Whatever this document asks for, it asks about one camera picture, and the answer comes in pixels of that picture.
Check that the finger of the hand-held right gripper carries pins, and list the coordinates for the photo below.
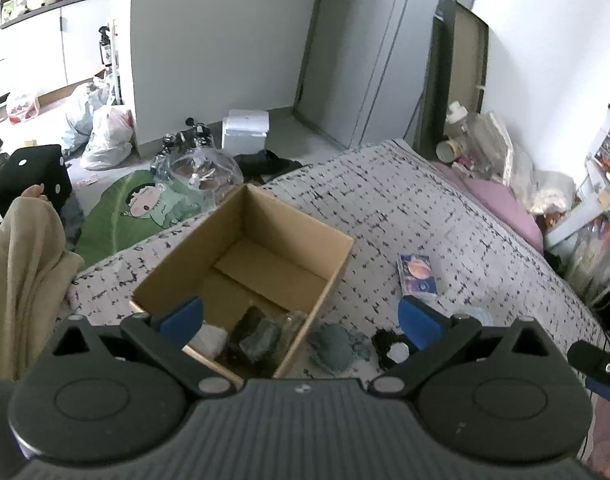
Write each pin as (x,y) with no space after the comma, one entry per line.
(592,357)

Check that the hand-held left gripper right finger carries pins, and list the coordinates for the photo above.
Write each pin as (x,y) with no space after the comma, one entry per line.
(419,322)

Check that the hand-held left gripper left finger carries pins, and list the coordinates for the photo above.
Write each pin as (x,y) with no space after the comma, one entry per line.
(182,319)

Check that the black plush with white patch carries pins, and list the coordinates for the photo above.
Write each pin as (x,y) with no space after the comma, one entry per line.
(390,347)

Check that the denim fabric pouch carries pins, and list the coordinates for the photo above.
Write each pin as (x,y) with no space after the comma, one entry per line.
(337,347)

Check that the brown cardboard box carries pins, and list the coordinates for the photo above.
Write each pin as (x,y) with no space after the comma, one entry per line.
(285,230)

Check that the white fluffy plush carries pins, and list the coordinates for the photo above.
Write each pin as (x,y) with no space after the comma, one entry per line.
(210,337)

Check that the small printed card box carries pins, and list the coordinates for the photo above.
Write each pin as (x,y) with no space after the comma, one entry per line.
(417,275)

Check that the grey fuzzy plush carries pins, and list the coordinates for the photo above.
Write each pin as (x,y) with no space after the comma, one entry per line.
(257,337)

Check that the grey patterned bedspread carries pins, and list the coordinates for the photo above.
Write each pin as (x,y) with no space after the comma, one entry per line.
(410,210)

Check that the green cartoon floor mat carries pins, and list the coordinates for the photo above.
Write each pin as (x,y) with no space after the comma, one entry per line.
(120,215)

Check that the cluttered side shelf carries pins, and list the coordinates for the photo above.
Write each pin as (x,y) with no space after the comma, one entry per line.
(595,220)

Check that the pink pillow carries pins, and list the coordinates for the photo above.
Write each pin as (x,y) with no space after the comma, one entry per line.
(495,200)

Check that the large clear plastic bag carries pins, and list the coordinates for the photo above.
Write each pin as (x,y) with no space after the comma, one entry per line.
(205,172)

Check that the beige cloth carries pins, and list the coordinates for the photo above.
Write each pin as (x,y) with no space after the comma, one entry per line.
(25,270)

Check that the crumpled white plastic bag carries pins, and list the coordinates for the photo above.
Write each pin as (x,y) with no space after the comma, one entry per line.
(550,192)

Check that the paper cup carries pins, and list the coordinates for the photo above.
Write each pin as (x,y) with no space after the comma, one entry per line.
(447,151)

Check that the black cloth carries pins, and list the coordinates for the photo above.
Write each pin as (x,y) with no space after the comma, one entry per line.
(267,165)

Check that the black tripod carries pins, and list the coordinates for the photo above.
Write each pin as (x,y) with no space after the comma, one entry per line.
(190,135)

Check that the white foam box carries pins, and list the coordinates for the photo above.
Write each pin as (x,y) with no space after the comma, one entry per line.
(245,130)

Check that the clear plastic bottle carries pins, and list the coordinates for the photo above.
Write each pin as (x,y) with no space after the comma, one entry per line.
(459,122)

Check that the black dice cube stool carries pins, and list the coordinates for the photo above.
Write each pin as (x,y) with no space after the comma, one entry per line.
(32,172)

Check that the dark framed board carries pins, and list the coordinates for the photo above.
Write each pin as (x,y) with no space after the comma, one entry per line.
(455,75)

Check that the red and white plastic bag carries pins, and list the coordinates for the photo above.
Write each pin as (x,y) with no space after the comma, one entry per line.
(22,109)

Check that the grey door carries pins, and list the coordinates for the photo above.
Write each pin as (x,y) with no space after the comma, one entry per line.
(370,45)

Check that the dark spray bottle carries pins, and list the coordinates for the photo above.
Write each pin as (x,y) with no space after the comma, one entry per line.
(104,47)

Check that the white cabinet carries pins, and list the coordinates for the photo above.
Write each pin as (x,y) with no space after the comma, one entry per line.
(40,50)

